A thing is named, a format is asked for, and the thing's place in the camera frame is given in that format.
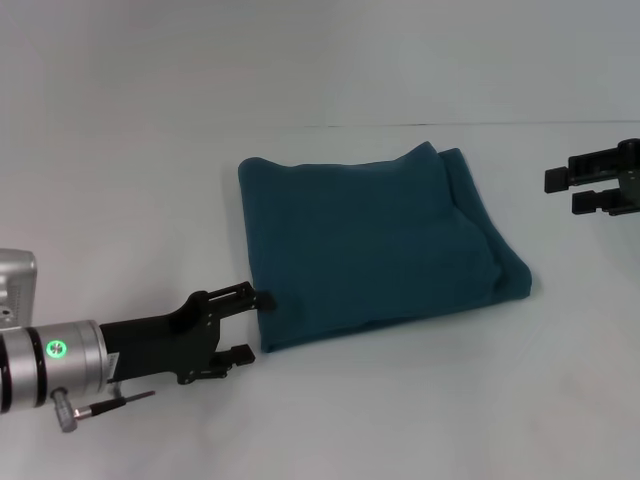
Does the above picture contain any teal blue t-shirt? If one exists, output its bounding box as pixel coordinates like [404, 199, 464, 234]
[237, 140, 535, 354]

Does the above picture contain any silver perforated camera box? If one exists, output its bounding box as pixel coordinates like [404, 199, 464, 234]
[0, 248, 38, 331]

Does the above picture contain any silver straight plug connector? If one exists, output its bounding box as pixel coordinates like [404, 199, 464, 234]
[49, 386, 81, 423]

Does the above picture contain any dark red cable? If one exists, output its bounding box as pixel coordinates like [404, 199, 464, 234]
[73, 389, 157, 419]

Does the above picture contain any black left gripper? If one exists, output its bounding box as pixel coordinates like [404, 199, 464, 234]
[98, 281, 278, 387]

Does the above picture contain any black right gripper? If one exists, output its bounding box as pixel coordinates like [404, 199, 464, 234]
[543, 138, 640, 218]

